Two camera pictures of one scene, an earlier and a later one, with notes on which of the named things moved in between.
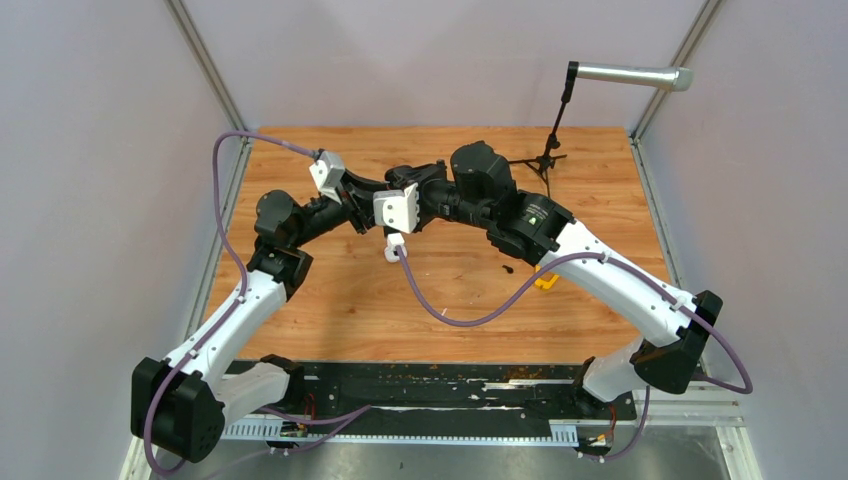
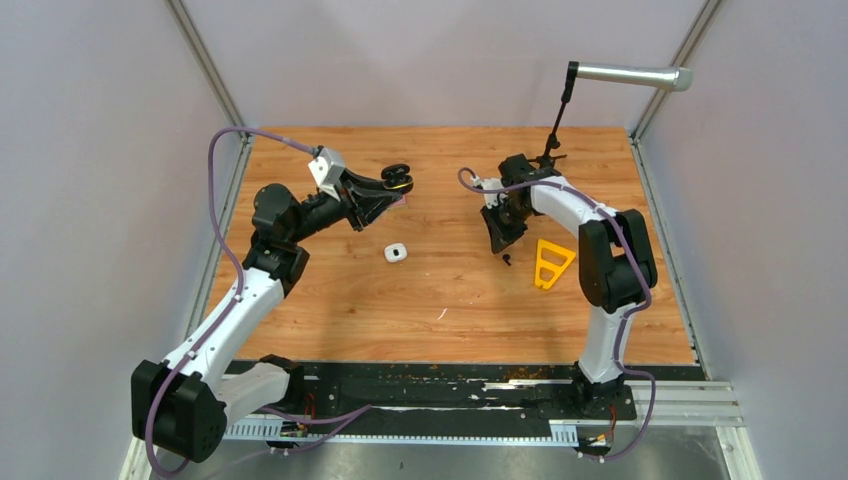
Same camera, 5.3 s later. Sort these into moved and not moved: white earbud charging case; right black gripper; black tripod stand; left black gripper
Moved: right black gripper
Not moved: black tripod stand; left black gripper; white earbud charging case
